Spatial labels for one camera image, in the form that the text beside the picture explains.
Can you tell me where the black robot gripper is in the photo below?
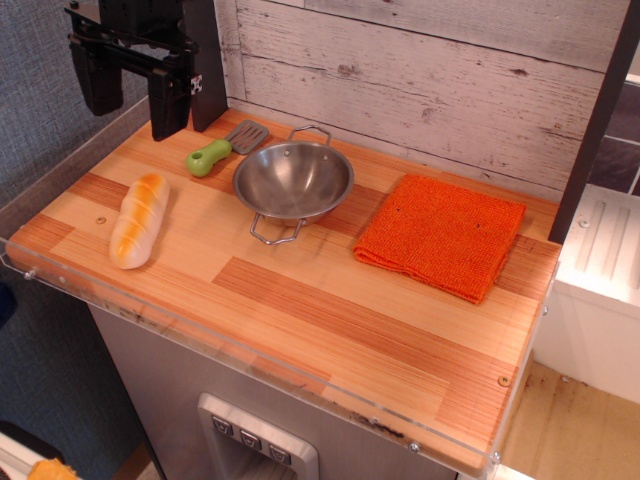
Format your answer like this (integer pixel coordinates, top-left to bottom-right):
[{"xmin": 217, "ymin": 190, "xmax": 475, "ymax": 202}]
[{"xmin": 64, "ymin": 1, "xmax": 200, "ymax": 141}]

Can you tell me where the stainless steel two-handled bowl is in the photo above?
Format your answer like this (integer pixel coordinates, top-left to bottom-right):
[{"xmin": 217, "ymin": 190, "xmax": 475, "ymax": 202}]
[{"xmin": 233, "ymin": 125, "xmax": 355, "ymax": 245}]

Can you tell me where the toy bread loaf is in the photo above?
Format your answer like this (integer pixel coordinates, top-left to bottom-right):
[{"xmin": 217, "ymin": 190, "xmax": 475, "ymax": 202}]
[{"xmin": 109, "ymin": 173, "xmax": 170, "ymax": 270}]

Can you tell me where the clear acrylic edge guard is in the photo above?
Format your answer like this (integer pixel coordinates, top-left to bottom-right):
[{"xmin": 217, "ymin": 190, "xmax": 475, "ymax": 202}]
[{"xmin": 6, "ymin": 231, "xmax": 510, "ymax": 477}]

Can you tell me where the silver dispenser button panel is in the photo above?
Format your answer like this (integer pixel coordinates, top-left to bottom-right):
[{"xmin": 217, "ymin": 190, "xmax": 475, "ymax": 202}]
[{"xmin": 198, "ymin": 393, "xmax": 320, "ymax": 479}]

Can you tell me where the orange knitted cloth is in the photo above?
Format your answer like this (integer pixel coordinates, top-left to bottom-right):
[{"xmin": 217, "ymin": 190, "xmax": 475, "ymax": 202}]
[{"xmin": 353, "ymin": 174, "xmax": 526, "ymax": 304}]

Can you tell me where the yellow object bottom left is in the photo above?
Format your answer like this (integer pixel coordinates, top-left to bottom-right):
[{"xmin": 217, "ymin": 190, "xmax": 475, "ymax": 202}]
[{"xmin": 27, "ymin": 459, "xmax": 79, "ymax": 480}]

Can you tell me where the white toy sink unit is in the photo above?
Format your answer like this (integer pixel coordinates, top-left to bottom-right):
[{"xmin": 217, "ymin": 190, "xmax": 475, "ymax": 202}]
[{"xmin": 533, "ymin": 185, "xmax": 639, "ymax": 402}]

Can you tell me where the dark grey left post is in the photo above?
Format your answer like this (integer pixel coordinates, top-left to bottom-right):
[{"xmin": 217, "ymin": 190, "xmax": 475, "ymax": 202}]
[{"xmin": 183, "ymin": 0, "xmax": 228, "ymax": 132}]

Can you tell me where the dark grey post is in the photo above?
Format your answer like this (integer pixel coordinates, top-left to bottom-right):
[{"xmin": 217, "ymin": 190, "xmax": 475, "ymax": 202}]
[
  {"xmin": 548, "ymin": 0, "xmax": 639, "ymax": 244},
  {"xmin": 183, "ymin": 0, "xmax": 228, "ymax": 132}
]

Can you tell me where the green handled grey spatula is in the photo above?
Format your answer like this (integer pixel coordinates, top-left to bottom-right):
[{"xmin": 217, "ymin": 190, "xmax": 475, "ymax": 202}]
[{"xmin": 185, "ymin": 120, "xmax": 269, "ymax": 178}]

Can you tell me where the dark grey right post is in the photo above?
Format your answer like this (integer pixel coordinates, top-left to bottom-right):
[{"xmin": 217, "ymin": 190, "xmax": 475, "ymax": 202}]
[{"xmin": 548, "ymin": 0, "xmax": 639, "ymax": 244}]

